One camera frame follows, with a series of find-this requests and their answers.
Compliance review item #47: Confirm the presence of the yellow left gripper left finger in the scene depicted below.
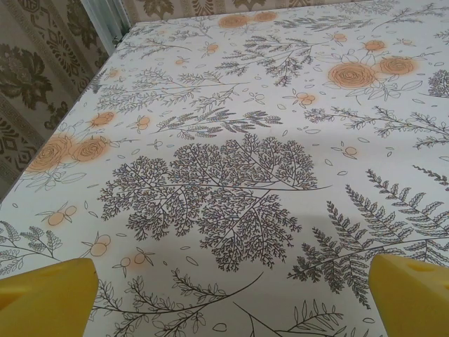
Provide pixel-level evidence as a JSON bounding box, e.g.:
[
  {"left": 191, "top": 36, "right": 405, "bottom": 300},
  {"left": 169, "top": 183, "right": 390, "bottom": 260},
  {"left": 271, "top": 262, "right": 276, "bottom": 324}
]
[{"left": 0, "top": 258, "right": 98, "bottom": 337}]

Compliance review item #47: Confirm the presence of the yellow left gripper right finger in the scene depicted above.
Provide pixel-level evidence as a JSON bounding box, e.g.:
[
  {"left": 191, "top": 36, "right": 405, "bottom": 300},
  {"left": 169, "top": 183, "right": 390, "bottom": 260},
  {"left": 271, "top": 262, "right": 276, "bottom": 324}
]
[{"left": 368, "top": 253, "right": 449, "bottom": 337}]

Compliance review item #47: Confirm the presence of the floral patterned table cover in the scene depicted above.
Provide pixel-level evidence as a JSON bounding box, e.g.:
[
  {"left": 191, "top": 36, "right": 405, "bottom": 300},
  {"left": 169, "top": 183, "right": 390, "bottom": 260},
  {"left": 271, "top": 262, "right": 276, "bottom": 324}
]
[{"left": 0, "top": 0, "right": 449, "bottom": 337}]

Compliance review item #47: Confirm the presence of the aluminium corner post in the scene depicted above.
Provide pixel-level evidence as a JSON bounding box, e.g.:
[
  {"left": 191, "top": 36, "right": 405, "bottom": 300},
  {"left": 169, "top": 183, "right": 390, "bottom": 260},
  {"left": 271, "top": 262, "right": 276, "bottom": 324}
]
[{"left": 81, "top": 0, "right": 133, "bottom": 48}]

